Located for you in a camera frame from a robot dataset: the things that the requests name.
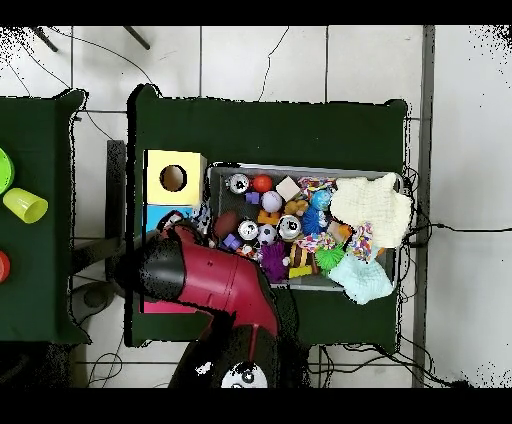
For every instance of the black stand leg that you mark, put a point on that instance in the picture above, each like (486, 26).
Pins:
(44, 39)
(136, 38)

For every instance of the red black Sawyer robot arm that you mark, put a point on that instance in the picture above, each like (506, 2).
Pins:
(224, 280)

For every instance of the dark green table cloth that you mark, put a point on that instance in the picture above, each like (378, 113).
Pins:
(260, 132)
(32, 248)

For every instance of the red black drink can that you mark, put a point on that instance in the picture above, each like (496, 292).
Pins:
(238, 183)

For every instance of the wooden box with three holes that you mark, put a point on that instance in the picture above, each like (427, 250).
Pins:
(188, 192)

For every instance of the white baseball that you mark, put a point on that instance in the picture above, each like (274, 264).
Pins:
(271, 201)

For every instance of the cream waffle cloth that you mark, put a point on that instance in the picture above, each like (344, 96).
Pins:
(372, 204)

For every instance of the colourful paper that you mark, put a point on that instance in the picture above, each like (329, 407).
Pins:
(362, 240)

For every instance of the green ball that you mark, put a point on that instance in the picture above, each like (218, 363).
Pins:
(4, 172)

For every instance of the yellow green plastic cup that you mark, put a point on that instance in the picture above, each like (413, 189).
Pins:
(24, 204)

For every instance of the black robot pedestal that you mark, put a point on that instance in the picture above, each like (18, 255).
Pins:
(296, 368)

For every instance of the small soccer ball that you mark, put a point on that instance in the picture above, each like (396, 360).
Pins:
(266, 234)

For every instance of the crushed silver can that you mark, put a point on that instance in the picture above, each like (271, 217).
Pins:
(289, 227)

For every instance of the black upright panel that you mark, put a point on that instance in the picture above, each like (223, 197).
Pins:
(116, 180)

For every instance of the mint green cloth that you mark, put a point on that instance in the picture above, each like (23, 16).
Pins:
(362, 280)

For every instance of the red orange ball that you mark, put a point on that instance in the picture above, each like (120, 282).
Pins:
(262, 183)

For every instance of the clear plastic wrapper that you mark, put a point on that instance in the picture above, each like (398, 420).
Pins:
(202, 218)

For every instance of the shallow mesh bin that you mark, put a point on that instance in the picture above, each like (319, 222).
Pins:
(360, 172)

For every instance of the plain wooden cube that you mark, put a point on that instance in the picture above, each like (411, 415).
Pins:
(288, 188)

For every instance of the purple spiky eyed toy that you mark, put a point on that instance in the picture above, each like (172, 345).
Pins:
(274, 260)

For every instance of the black orange drink can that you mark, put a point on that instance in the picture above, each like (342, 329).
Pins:
(248, 230)

